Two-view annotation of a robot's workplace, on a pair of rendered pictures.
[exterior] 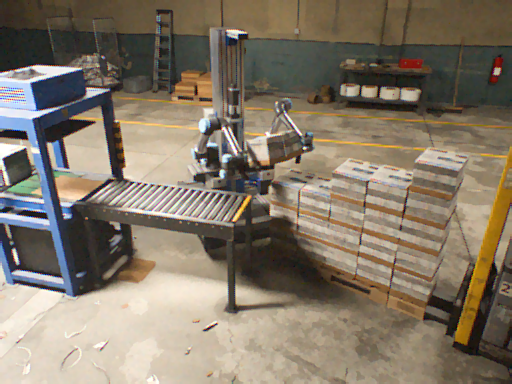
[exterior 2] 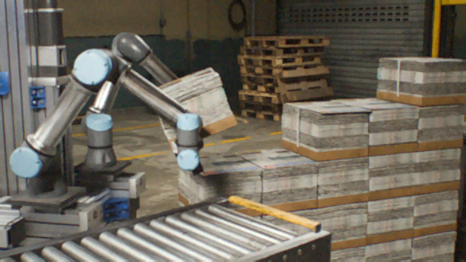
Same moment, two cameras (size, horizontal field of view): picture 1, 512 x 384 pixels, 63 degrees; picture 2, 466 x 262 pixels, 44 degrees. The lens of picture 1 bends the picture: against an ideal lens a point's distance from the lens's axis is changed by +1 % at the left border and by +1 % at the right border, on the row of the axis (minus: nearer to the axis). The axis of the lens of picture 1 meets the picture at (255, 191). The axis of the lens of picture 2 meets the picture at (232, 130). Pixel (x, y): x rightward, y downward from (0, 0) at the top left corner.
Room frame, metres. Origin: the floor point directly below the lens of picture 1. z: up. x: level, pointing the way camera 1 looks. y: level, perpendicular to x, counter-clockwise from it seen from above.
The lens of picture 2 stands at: (1.88, 1.83, 1.46)
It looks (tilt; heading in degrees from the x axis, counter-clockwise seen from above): 10 degrees down; 304
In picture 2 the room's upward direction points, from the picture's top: straight up
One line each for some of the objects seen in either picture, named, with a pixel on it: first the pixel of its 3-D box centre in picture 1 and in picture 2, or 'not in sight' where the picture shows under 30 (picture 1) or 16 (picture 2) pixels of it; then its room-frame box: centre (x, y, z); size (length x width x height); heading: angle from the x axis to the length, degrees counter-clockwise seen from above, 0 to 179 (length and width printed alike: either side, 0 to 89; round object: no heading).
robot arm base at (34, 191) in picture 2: (213, 161); (46, 180); (3.69, 0.41, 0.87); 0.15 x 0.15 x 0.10
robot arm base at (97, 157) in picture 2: not in sight; (100, 153); (3.88, -0.05, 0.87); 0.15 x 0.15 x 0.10
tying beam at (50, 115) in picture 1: (41, 105); not in sight; (3.31, 1.72, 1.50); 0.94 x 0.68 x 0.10; 165
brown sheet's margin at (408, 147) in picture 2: (391, 200); (371, 142); (2.93, -1.08, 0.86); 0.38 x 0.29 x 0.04; 146
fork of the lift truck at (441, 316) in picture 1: (386, 294); not in sight; (2.76, -1.10, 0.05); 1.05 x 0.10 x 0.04; 56
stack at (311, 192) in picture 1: (335, 231); (298, 233); (3.17, -0.72, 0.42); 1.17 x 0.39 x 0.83; 56
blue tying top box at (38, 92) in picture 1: (36, 86); not in sight; (3.31, 1.72, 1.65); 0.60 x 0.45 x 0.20; 165
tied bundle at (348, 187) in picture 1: (356, 181); (323, 129); (3.10, -0.83, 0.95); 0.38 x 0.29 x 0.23; 146
